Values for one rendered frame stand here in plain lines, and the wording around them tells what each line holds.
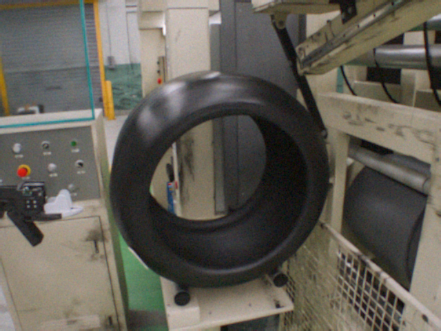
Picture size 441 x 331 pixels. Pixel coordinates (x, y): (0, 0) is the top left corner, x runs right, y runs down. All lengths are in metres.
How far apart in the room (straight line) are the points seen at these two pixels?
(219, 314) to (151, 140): 0.55
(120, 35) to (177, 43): 8.84
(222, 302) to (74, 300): 0.96
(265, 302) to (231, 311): 0.11
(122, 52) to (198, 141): 8.83
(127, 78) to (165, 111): 9.19
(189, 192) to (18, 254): 0.91
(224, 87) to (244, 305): 0.64
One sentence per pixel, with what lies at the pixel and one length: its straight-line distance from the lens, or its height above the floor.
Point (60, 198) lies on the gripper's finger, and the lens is 0.92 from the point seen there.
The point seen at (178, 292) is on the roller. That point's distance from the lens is 0.97.
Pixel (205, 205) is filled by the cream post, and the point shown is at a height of 0.99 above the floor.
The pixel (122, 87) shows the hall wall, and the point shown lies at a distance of 9.98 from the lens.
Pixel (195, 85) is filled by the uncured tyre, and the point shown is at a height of 1.45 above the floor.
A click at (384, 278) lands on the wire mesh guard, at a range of 0.93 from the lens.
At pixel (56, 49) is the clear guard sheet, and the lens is 1.55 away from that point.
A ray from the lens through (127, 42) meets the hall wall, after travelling 9.94.
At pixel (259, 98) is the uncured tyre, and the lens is 0.80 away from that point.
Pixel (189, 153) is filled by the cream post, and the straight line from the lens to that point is 1.18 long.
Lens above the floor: 1.51
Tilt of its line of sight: 18 degrees down
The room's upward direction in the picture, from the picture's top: 2 degrees counter-clockwise
